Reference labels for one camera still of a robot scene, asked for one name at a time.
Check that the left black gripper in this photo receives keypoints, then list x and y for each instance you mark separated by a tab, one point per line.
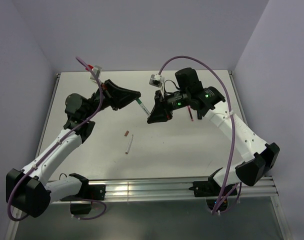
118	98

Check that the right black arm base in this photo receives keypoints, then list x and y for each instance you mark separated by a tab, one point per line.
210	188

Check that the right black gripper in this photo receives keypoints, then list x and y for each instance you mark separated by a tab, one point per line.
160	112

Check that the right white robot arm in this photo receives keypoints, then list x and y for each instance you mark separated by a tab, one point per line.
257	156

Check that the white green-tip pen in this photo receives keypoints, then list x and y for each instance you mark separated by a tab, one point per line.
145	109

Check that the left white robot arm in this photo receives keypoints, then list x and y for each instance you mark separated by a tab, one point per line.
29	189

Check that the white brown-tip pen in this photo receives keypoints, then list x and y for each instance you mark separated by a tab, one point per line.
129	145

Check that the red pink pen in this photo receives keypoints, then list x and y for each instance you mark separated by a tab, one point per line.
190	113

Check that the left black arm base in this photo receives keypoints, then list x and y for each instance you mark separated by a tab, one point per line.
82	204

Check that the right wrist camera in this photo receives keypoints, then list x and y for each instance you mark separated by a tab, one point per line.
158	81

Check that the black orange highlighter pen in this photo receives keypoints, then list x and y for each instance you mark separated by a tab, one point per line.
199	116

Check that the aluminium rail frame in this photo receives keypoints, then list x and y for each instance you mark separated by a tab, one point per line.
147	191

